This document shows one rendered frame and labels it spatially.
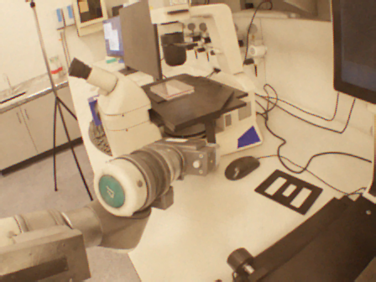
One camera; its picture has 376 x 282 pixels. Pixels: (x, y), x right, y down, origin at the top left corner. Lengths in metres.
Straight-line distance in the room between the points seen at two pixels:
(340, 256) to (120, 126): 0.56
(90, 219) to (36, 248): 0.13
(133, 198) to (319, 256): 0.30
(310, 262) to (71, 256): 0.34
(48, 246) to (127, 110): 0.43
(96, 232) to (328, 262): 0.36
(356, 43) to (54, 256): 0.46
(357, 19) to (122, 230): 0.45
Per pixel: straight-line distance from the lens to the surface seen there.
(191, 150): 0.49
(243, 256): 0.40
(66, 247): 0.31
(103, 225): 0.40
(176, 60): 0.74
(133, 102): 0.64
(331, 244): 0.45
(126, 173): 0.35
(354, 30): 0.37
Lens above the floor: 1.20
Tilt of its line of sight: 29 degrees down
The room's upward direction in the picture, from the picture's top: 10 degrees counter-clockwise
